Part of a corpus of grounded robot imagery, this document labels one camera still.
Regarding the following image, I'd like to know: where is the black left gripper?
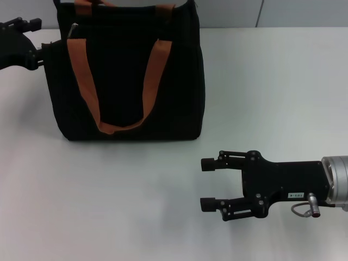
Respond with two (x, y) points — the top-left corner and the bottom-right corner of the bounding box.
(0, 17), (46, 71)

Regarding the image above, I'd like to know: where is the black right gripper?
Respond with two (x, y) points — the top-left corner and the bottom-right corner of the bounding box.
(199, 150), (330, 222)

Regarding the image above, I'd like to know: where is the silver zipper pull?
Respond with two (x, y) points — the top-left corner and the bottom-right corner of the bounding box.
(67, 22), (79, 39)

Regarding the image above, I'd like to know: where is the black bag with orange handles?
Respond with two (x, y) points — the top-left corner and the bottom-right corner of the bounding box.
(40, 0), (207, 142)

